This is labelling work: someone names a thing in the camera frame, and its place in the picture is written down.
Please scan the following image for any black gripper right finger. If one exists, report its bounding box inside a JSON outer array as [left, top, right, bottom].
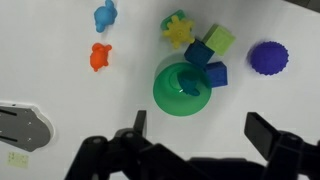
[[244, 111, 320, 180]]

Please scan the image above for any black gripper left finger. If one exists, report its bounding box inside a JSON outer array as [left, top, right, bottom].
[[64, 109, 214, 180]]

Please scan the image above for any yellow spiky toy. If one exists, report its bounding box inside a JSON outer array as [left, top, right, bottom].
[[162, 14, 196, 50]]

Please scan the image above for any green plastic bowl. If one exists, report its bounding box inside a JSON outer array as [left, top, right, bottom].
[[152, 53, 213, 117]]

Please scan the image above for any teal toy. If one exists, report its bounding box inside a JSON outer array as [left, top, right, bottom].
[[176, 69, 201, 97]]

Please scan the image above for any orange animal toy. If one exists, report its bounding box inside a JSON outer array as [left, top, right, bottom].
[[89, 42, 113, 73]]

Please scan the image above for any green toy block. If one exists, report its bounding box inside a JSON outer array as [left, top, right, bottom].
[[160, 9, 188, 30]]

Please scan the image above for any blue animal toy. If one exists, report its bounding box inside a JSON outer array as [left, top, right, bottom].
[[93, 0, 118, 34]]

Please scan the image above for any dark blue foam cube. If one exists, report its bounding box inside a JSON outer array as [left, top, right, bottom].
[[183, 38, 215, 70]]

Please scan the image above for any lime green foam cube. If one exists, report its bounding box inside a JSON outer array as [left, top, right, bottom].
[[202, 23, 237, 57]]

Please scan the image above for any gray metal mounting plate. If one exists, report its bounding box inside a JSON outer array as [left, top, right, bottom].
[[0, 101, 55, 153]]

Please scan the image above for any pale green sticker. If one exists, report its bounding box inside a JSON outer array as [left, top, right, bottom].
[[7, 151, 30, 169]]

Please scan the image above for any black equipment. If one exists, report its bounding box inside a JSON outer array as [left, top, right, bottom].
[[283, 0, 320, 14]]

